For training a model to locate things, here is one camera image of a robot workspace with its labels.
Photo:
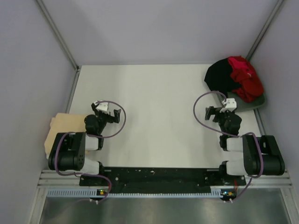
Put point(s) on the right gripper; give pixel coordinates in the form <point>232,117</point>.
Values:
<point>212,110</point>

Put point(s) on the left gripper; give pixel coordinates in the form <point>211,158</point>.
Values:
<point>111,118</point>

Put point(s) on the dark red t shirt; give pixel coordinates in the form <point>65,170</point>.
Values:
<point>251,86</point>

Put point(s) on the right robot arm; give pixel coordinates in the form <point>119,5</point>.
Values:
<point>263,150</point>

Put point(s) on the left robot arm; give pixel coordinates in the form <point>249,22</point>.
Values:
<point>69,148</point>

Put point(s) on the grey plastic tray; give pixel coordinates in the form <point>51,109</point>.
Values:
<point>242,106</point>

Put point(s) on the black t shirt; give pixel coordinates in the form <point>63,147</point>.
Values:
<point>218,77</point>

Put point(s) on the folded beige t shirt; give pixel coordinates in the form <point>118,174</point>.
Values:
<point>63,123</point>

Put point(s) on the bright red t shirt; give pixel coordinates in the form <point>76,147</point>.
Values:
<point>238,64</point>

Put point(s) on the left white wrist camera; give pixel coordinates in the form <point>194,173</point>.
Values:
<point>102,106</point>

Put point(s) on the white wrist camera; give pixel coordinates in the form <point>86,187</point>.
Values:
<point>229,104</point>
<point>102,106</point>

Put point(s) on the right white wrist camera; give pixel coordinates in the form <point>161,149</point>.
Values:
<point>229,104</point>

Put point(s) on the right aluminium corner post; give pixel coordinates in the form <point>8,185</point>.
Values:
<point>269,21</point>

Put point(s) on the aluminium corner post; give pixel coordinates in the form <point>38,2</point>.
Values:
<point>269,21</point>
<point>56,33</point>

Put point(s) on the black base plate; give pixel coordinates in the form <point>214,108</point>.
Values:
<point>168,180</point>

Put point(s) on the grey slotted cable duct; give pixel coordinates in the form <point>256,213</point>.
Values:
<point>99,193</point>

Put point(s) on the left aluminium corner post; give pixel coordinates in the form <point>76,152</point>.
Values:
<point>56,33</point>

